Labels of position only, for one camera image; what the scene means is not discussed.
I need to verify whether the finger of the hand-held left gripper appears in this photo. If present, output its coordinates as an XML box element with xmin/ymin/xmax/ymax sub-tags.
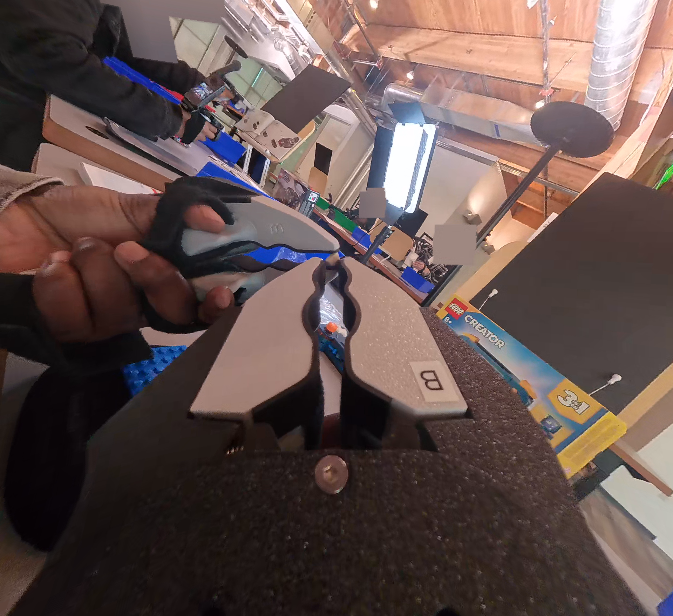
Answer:
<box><xmin>180</xmin><ymin>196</ymin><xmax>341</xmax><ymax>267</ymax></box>
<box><xmin>188</xmin><ymin>269</ymin><xmax>266</xmax><ymax>308</ymax></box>

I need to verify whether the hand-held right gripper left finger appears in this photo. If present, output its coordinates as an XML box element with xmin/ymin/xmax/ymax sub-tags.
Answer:
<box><xmin>189</xmin><ymin>258</ymin><xmax>324</xmax><ymax>423</ymax></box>

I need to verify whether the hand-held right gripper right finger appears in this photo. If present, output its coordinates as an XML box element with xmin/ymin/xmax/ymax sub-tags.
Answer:
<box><xmin>338</xmin><ymin>256</ymin><xmax>470</xmax><ymax>423</ymax></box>

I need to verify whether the large blue brick plate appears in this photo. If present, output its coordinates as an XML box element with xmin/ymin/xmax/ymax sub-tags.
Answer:
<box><xmin>122</xmin><ymin>344</ymin><xmax>189</xmax><ymax>397</ymax></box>

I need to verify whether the person's left hand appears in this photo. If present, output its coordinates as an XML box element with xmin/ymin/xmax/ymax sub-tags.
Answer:
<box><xmin>0</xmin><ymin>186</ymin><xmax>236</xmax><ymax>344</ymax></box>

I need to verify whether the dark toy box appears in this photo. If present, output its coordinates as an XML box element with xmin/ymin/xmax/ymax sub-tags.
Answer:
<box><xmin>273</xmin><ymin>169</ymin><xmax>319</xmax><ymax>207</ymax></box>

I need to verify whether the blue brick controller model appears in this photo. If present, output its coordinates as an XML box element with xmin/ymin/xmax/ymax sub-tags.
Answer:
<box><xmin>315</xmin><ymin>321</ymin><xmax>349</xmax><ymax>372</ymax></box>

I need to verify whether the crumpled clear plastic bag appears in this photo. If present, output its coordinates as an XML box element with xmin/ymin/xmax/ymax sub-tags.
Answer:
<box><xmin>318</xmin><ymin>284</ymin><xmax>345</xmax><ymax>323</ymax></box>

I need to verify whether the open booklet on stand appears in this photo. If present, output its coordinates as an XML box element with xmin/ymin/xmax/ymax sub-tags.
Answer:
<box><xmin>234</xmin><ymin>108</ymin><xmax>303</xmax><ymax>162</ymax></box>

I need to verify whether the blue and yellow toy box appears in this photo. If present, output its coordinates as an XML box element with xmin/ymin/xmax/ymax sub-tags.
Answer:
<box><xmin>436</xmin><ymin>294</ymin><xmax>627</xmax><ymax>479</ymax></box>

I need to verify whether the black flag panel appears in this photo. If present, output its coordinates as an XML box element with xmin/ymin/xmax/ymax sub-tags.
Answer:
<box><xmin>260</xmin><ymin>65</ymin><xmax>352</xmax><ymax>134</ymax></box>

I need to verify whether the light wooden desk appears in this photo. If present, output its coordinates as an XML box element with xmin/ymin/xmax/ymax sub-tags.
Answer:
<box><xmin>42</xmin><ymin>96</ymin><xmax>185</xmax><ymax>191</ymax></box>

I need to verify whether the studio light panel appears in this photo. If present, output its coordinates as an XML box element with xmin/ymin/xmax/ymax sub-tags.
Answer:
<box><xmin>366</xmin><ymin>101</ymin><xmax>440</xmax><ymax>217</ymax></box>

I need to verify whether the black backdrop board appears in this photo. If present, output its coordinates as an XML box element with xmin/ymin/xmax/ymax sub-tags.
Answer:
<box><xmin>469</xmin><ymin>172</ymin><xmax>673</xmax><ymax>417</ymax></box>

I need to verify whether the black dimpled foam pad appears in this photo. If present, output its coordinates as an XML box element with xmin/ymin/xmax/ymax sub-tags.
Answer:
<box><xmin>4</xmin><ymin>361</ymin><xmax>135</xmax><ymax>554</ymax></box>

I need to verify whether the black disc stand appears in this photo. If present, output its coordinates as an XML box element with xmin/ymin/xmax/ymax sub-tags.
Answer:
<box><xmin>473</xmin><ymin>101</ymin><xmax>615</xmax><ymax>249</ymax></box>

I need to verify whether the rectangular metal air duct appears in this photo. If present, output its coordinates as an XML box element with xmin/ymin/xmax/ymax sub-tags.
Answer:
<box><xmin>384</xmin><ymin>82</ymin><xmax>537</xmax><ymax>146</ymax></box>

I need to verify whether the round silver air duct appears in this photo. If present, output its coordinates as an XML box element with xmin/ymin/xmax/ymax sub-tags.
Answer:
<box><xmin>584</xmin><ymin>0</ymin><xmax>673</xmax><ymax>129</ymax></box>

